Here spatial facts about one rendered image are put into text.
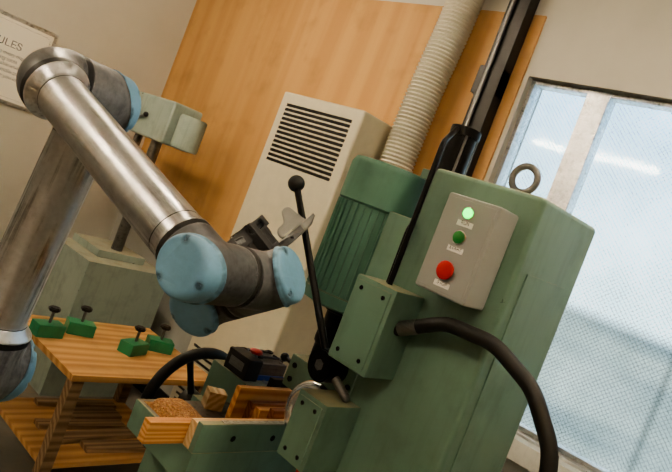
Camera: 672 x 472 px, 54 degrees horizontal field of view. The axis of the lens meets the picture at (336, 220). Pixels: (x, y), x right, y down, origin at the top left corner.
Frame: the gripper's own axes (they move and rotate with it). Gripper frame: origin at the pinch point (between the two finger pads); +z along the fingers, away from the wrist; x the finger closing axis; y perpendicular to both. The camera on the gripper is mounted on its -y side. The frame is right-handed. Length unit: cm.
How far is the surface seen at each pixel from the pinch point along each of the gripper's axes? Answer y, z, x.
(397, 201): -7.1, 3.9, -21.8
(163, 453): -16.0, -34.8, 28.1
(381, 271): -15.0, -6.0, -14.9
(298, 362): -21.9, -7.2, 13.2
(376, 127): 4, 153, 31
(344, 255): -9.2, -2.3, -8.5
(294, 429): -24.6, -31.4, 3.1
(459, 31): 15, 170, -17
